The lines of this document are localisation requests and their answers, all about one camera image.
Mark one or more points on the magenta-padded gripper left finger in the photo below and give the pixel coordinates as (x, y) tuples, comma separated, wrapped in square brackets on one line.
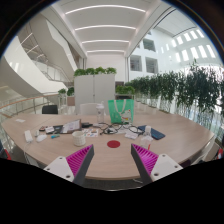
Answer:
[(79, 160)]

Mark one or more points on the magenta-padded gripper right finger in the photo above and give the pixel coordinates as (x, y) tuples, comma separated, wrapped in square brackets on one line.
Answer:
[(146, 160)]

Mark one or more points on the white grid-pattern mug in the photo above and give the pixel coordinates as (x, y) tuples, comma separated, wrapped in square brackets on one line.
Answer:
[(79, 138)]

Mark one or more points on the white printed paper card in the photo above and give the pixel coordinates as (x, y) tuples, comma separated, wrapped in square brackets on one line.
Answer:
[(131, 135)]

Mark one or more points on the colourful sticker sheet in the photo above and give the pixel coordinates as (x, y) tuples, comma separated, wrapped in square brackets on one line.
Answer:
[(90, 132)]

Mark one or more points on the small teal packet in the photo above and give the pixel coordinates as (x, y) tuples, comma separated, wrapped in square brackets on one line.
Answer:
[(55, 136)]

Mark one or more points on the open paper booklet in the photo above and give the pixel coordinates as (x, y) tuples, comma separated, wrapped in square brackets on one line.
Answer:
[(71, 126)]

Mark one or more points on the black power adapter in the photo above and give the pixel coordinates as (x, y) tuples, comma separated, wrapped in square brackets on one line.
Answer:
[(86, 125)]

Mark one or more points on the flat round red coaster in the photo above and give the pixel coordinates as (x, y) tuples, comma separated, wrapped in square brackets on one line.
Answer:
[(113, 144)]

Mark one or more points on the black tablet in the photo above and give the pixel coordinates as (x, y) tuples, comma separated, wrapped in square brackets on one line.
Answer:
[(58, 128)]

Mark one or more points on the small white card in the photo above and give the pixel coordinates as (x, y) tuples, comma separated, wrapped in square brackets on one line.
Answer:
[(49, 129)]

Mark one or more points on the white computer mouse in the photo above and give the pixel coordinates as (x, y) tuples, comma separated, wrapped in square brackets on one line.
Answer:
[(41, 138)]

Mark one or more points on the small red black wallet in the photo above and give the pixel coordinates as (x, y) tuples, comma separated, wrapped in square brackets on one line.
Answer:
[(42, 128)]

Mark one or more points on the clear tumbler with white lid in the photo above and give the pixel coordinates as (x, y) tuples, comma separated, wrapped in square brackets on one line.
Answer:
[(100, 115)]

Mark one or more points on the white chair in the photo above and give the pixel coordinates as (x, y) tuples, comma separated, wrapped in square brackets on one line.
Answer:
[(88, 109)]

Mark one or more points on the green tote bag cat print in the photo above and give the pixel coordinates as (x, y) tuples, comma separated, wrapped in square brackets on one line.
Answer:
[(116, 115)]

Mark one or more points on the white power strip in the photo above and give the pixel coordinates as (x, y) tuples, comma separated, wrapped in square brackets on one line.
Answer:
[(28, 136)]

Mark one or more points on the black chair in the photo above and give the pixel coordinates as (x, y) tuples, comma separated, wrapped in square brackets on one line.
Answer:
[(50, 109)]

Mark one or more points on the potted green plant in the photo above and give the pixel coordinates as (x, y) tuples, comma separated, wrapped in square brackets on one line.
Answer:
[(70, 91)]

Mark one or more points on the small white paper note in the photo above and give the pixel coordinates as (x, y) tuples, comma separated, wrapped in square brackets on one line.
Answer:
[(20, 120)]

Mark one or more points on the white cabinet topped with plants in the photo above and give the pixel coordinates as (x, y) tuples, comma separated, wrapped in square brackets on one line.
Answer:
[(95, 90)]

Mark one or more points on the row of green hedge plants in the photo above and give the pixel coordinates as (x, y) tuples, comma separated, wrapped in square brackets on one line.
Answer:
[(186, 90)]

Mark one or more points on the ceiling strip lights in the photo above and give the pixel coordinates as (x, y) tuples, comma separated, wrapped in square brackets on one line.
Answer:
[(105, 26)]

